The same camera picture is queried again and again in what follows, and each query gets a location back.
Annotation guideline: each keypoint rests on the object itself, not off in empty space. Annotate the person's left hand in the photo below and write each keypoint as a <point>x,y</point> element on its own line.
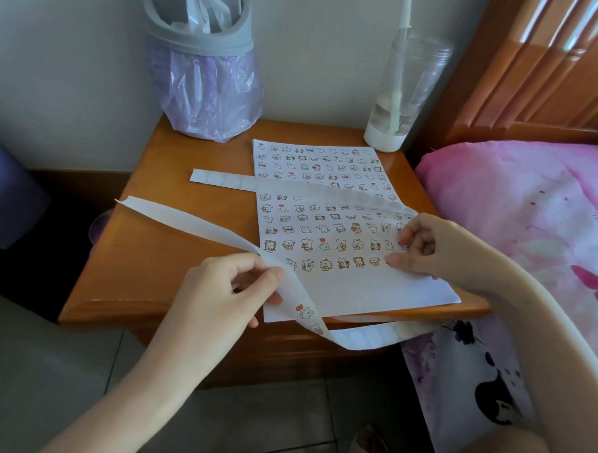
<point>211,309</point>

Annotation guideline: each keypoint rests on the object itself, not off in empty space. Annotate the person's right hand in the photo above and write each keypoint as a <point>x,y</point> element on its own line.
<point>451,255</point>

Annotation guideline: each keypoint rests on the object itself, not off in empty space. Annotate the white paper sheet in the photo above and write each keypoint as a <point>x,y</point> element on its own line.
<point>375,291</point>

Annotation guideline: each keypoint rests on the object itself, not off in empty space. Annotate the long white sticker strip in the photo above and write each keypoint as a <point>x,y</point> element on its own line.
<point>180,222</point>

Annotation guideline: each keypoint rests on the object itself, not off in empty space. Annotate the rows of stuck cartoon stickers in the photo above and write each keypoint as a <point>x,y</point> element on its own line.
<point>321,165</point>

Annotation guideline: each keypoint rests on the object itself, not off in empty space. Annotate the person's right forearm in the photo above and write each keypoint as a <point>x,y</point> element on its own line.
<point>560,364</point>

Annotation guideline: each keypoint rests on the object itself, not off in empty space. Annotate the person's left forearm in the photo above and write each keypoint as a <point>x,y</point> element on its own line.
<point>123,404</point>

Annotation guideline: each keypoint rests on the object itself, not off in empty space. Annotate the wooden nightstand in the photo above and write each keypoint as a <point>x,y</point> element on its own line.
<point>153,272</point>

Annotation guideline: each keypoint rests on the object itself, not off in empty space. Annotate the pink floral bedding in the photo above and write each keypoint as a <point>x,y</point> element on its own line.
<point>527,204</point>

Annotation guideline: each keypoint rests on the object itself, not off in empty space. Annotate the clear cup with white base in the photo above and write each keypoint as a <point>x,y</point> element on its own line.
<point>383,141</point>

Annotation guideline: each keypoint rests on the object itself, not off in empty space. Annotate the purple plastic container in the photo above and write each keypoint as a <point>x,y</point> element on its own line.
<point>100,227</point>

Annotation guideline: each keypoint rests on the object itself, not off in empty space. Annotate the wooden bed headboard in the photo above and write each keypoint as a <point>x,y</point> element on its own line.
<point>532,90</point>

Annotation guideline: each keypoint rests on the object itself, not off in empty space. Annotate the pink slipper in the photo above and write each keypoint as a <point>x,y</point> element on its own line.
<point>368,447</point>

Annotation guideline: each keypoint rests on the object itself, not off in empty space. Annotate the purple plastic bin bag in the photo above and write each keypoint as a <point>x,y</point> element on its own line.
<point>206,96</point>

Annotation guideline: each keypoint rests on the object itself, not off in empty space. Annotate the purple rolled mat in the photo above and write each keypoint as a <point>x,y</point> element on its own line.
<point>8,201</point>

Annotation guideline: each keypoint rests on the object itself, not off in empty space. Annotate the white straw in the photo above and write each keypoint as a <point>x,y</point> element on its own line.
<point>405,8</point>

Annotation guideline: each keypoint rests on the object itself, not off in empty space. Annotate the grey trash bin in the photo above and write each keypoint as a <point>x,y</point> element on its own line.
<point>198,45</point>

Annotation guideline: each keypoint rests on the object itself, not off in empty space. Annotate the white backing scraps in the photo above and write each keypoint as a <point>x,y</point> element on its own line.
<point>197,9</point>

